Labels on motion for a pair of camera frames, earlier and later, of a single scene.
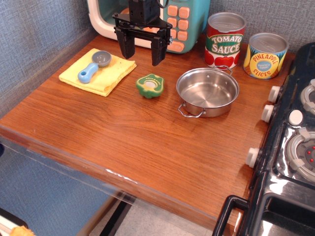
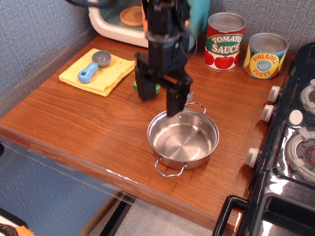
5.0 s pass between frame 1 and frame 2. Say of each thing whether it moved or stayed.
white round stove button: stayed
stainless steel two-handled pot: moved
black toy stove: stayed
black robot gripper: moved
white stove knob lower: stayed
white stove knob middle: stayed
